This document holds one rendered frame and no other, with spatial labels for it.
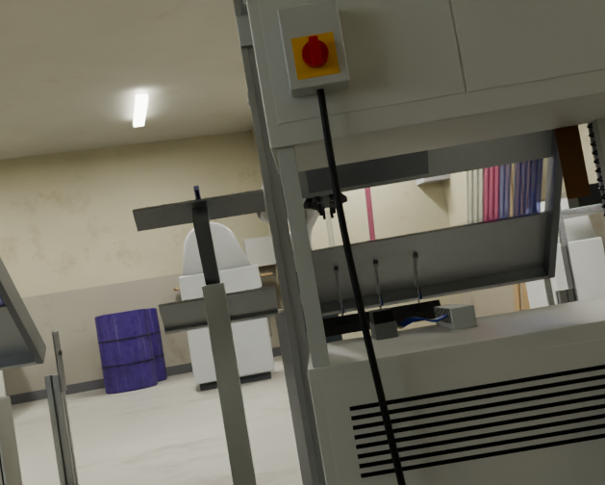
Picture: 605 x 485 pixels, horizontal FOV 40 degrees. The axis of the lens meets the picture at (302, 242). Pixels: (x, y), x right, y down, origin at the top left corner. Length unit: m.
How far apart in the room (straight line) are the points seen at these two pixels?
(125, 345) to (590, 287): 5.11
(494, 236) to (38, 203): 9.33
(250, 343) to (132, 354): 2.02
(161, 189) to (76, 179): 1.09
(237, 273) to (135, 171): 3.53
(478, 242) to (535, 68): 0.89
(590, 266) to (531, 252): 5.13
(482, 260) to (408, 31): 1.02
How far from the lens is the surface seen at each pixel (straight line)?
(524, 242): 2.37
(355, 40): 1.48
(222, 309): 2.25
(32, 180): 11.30
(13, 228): 11.23
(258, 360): 8.17
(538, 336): 1.47
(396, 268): 2.31
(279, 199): 1.84
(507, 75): 1.50
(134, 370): 9.75
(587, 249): 7.52
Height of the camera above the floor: 0.74
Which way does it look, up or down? 4 degrees up
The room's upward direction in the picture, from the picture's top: 9 degrees counter-clockwise
